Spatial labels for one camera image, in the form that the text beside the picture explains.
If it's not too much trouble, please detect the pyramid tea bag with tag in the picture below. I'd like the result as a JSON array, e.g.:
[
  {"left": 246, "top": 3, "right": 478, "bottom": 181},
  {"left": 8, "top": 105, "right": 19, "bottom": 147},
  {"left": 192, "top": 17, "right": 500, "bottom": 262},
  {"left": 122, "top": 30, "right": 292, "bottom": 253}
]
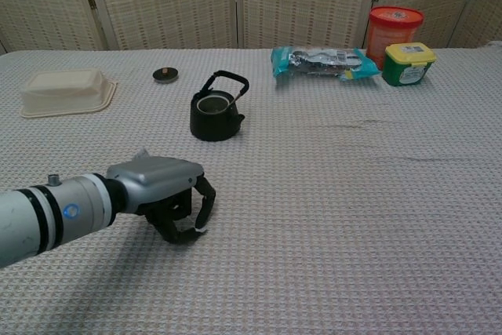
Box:
[{"left": 133, "top": 147, "right": 208, "bottom": 235}]

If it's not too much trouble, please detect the black teapot lid wooden knob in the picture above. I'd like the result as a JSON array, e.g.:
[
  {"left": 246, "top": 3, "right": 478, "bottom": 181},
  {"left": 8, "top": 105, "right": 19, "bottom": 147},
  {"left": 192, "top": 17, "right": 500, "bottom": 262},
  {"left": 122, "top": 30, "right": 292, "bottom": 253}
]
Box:
[{"left": 152, "top": 67, "right": 180, "bottom": 85}]

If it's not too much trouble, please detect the orange jar with red lid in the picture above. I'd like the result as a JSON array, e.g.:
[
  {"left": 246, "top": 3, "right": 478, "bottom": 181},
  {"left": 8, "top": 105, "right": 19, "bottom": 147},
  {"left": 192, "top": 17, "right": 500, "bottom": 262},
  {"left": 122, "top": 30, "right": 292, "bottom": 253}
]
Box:
[{"left": 364, "top": 5, "right": 426, "bottom": 71}]

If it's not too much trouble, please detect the metal tea strainer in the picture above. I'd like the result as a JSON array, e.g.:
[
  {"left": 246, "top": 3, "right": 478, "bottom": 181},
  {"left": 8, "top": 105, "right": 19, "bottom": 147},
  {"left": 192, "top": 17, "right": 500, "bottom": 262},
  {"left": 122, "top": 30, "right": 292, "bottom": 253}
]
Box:
[{"left": 196, "top": 93, "right": 230, "bottom": 115}]

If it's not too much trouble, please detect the green tub with yellow lid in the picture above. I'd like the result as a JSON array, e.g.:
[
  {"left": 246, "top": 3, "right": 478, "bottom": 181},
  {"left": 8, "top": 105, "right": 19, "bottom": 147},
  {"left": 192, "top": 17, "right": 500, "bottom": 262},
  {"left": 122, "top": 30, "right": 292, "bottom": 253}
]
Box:
[{"left": 380, "top": 42, "right": 438, "bottom": 88}]

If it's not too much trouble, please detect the cream plastic food container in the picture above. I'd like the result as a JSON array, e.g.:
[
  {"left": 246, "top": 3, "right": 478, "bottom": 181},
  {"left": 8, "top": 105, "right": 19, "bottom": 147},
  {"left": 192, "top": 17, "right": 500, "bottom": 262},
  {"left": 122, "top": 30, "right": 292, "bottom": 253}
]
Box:
[{"left": 19, "top": 69, "right": 118, "bottom": 119}]

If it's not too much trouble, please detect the black cast iron teapot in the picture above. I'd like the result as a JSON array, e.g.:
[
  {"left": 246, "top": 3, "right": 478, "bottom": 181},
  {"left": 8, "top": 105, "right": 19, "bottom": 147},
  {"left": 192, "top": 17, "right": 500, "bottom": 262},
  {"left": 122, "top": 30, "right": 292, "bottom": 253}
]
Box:
[{"left": 190, "top": 70, "right": 251, "bottom": 142}]

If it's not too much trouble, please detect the teal snack package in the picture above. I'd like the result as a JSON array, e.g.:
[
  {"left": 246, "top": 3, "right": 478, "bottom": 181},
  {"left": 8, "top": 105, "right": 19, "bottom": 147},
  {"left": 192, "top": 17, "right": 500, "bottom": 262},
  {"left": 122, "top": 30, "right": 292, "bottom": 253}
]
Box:
[{"left": 271, "top": 46, "right": 383, "bottom": 85}]

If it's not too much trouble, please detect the waffle weave tablecloth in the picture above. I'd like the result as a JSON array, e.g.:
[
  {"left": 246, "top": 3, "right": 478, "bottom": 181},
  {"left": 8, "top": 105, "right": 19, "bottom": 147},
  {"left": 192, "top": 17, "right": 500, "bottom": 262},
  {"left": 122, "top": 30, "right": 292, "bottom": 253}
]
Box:
[{"left": 0, "top": 47, "right": 502, "bottom": 335}]

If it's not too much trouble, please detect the woven folding screen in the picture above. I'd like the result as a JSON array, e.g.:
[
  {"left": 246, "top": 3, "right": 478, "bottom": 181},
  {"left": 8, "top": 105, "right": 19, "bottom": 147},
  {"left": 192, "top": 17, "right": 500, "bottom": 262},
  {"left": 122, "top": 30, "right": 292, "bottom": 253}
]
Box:
[{"left": 0, "top": 0, "right": 502, "bottom": 54}]

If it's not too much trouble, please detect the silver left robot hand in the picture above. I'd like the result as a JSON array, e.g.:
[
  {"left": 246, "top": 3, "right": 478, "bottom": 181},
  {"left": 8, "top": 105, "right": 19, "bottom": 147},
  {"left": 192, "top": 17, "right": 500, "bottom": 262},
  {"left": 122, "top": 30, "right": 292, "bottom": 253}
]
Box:
[{"left": 105, "top": 155, "right": 217, "bottom": 245}]

